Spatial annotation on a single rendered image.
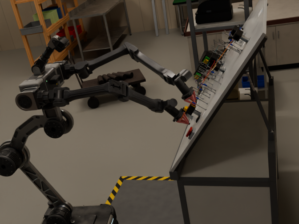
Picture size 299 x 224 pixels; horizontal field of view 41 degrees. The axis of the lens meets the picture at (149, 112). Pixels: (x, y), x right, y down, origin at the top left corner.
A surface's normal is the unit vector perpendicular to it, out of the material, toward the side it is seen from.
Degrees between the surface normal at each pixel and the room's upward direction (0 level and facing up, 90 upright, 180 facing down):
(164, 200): 0
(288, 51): 90
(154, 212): 0
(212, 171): 0
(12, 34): 90
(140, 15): 90
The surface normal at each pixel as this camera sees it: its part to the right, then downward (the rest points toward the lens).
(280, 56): -0.14, 0.43
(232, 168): -0.17, -0.90
